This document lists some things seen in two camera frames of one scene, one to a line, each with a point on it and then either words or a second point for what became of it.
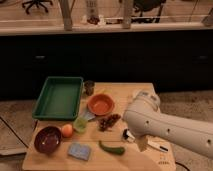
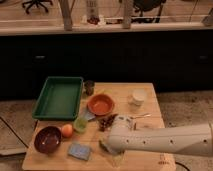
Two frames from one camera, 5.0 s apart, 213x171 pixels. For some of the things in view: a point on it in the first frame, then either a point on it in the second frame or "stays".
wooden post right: (127, 13) stays
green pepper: (115, 150) stays
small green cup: (80, 124) stays
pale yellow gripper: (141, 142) -> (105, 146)
